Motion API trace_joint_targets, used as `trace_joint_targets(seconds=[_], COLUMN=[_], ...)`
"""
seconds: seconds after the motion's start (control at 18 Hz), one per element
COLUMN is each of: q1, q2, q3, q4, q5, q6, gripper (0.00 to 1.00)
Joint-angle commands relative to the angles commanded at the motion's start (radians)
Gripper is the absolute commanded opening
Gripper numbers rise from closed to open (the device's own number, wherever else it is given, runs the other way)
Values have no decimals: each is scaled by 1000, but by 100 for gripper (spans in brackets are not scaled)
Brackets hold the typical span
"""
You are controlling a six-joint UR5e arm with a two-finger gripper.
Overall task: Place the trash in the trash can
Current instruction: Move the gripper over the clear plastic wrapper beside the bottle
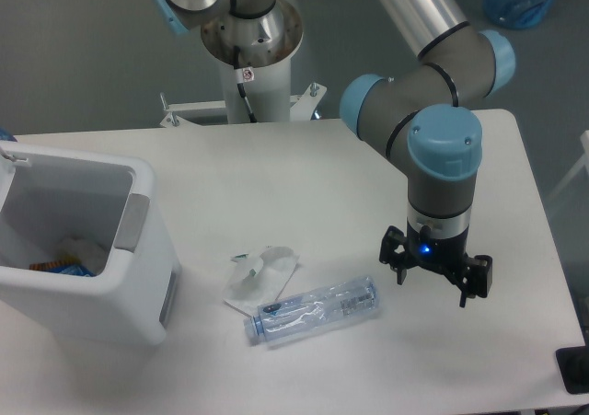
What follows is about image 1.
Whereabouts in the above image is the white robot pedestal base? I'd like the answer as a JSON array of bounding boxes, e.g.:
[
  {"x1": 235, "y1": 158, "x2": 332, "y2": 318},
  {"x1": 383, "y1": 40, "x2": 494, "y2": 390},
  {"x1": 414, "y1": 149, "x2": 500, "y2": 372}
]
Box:
[{"x1": 160, "y1": 0, "x2": 327, "y2": 127}]

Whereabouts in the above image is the black device at table edge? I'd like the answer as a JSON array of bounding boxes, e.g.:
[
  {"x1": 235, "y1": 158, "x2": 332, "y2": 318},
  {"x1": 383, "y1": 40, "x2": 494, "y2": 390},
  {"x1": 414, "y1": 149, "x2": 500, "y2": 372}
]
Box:
[{"x1": 556, "y1": 346, "x2": 588, "y2": 395}]

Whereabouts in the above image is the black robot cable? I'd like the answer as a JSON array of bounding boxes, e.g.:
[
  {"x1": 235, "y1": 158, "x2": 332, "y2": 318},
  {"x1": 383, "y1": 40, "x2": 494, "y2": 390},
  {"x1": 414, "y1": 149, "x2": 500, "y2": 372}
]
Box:
[{"x1": 232, "y1": 45, "x2": 258, "y2": 124}]

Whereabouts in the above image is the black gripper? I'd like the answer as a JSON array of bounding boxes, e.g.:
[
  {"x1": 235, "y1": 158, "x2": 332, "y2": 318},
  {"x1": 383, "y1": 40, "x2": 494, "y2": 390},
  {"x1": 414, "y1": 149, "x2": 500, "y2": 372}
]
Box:
[{"x1": 379, "y1": 215, "x2": 493, "y2": 308}]

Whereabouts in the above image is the white plastic trash can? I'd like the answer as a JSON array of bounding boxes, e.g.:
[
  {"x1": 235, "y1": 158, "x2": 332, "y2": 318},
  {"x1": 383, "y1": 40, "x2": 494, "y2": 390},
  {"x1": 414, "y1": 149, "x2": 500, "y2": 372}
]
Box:
[{"x1": 1, "y1": 142, "x2": 180, "y2": 345}]

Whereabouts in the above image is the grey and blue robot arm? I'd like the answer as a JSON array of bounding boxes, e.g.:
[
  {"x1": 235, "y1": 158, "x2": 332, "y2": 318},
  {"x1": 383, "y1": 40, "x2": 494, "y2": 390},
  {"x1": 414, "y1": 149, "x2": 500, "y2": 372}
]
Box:
[{"x1": 155, "y1": 0, "x2": 515, "y2": 299}]

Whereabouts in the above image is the white frame at right edge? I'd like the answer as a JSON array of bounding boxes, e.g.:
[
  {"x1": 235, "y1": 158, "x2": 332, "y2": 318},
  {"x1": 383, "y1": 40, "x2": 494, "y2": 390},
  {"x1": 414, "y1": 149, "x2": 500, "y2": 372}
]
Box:
[{"x1": 546, "y1": 131, "x2": 588, "y2": 217}]

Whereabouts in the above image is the clear plastic water bottle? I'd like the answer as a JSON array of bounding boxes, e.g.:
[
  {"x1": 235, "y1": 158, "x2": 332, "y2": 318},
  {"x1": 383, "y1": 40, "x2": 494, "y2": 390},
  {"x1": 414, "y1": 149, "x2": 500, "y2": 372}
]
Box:
[{"x1": 243, "y1": 276, "x2": 380, "y2": 349}]

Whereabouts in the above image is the white paper wrapper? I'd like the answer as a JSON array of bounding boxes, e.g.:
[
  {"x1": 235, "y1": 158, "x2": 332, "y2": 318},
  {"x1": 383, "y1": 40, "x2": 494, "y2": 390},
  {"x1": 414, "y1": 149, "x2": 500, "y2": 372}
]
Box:
[{"x1": 222, "y1": 247, "x2": 299, "y2": 317}]

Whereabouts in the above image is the trash inside the can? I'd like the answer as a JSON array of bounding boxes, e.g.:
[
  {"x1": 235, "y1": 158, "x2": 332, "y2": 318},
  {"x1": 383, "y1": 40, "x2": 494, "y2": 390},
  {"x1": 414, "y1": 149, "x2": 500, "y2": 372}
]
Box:
[{"x1": 29, "y1": 237, "x2": 109, "y2": 278}]

